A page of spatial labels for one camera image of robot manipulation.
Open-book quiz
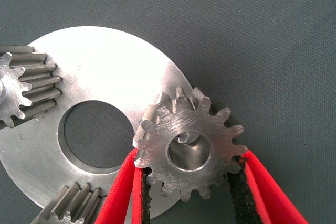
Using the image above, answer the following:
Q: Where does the steel planetary gear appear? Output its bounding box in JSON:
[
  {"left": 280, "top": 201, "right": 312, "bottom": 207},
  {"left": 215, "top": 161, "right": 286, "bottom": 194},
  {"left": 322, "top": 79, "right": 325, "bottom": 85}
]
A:
[
  {"left": 132, "top": 86, "right": 248, "bottom": 203},
  {"left": 0, "top": 45, "right": 63, "bottom": 130},
  {"left": 31, "top": 182, "right": 103, "bottom": 224}
]

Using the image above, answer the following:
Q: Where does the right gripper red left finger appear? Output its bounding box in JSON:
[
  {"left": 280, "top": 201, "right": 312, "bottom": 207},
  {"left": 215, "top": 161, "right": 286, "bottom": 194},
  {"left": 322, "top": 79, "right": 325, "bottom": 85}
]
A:
[{"left": 94, "top": 148, "right": 153, "bottom": 224}]

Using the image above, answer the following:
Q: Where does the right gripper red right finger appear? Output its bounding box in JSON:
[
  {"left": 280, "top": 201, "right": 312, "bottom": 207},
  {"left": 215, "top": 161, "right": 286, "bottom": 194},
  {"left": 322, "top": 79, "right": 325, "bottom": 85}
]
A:
[{"left": 229, "top": 149, "right": 309, "bottom": 224}]

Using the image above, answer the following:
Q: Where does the dark grey table cloth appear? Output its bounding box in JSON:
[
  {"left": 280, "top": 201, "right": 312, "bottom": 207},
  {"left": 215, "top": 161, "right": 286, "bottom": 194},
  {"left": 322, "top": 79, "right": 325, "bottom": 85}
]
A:
[{"left": 0, "top": 0, "right": 336, "bottom": 224}]

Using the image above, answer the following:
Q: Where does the round metal carrier plate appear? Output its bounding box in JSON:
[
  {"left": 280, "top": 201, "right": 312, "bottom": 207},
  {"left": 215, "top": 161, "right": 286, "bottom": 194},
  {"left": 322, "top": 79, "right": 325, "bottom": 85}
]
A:
[{"left": 0, "top": 26, "right": 197, "bottom": 220}]

